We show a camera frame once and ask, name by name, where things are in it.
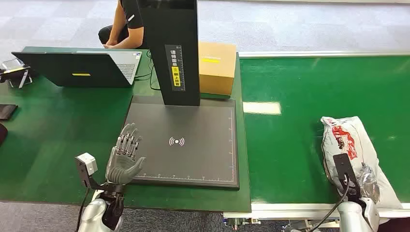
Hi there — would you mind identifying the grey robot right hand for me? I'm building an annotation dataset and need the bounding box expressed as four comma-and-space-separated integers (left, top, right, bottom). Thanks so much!
352, 163, 381, 205

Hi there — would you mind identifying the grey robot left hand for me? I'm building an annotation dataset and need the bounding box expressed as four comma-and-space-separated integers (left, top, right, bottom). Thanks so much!
105, 123, 146, 186

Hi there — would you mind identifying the white plastic mailer package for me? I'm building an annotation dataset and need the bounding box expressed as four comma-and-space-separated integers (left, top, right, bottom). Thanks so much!
321, 116, 403, 211

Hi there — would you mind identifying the black scanning machine with column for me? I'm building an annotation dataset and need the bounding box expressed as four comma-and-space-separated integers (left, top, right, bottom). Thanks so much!
123, 0, 240, 190

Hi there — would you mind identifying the green conveyor belt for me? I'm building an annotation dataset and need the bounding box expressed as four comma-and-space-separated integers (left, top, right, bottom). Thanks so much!
223, 50, 410, 229

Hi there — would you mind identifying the brown cardboard box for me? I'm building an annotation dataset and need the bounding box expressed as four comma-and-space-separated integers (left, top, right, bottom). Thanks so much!
198, 42, 237, 96

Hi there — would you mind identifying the dark laptop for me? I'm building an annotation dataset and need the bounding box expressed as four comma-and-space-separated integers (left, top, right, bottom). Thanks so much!
11, 50, 142, 88

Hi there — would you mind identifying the black rounded object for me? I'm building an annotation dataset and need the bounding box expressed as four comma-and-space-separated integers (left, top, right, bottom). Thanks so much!
0, 123, 8, 147

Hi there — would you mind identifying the flat black phone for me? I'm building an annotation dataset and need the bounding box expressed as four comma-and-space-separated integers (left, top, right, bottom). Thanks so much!
0, 104, 18, 121

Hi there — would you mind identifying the device on small stand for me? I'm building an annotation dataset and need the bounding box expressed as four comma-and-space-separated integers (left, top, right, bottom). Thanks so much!
0, 58, 33, 89

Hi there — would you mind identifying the person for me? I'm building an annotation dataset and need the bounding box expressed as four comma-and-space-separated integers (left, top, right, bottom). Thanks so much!
98, 0, 148, 50

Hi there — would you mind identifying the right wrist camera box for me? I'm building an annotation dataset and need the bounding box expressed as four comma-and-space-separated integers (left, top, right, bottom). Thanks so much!
333, 153, 361, 197

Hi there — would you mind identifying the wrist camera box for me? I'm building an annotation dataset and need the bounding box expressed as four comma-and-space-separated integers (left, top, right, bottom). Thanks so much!
74, 152, 100, 190
333, 153, 361, 197

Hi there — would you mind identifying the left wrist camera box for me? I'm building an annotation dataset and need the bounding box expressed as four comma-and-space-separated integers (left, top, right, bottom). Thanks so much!
74, 152, 100, 190

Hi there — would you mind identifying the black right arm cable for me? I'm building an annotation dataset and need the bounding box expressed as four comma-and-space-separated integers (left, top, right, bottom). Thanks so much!
309, 174, 351, 232

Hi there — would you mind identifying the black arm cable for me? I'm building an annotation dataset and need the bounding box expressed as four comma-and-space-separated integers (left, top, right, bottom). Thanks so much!
309, 174, 351, 232
75, 188, 91, 232

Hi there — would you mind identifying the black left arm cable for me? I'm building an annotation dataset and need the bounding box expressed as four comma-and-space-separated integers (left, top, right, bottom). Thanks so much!
75, 188, 91, 232

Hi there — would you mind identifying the black machine power cable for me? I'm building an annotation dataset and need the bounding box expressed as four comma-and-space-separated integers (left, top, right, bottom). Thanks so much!
133, 50, 161, 91

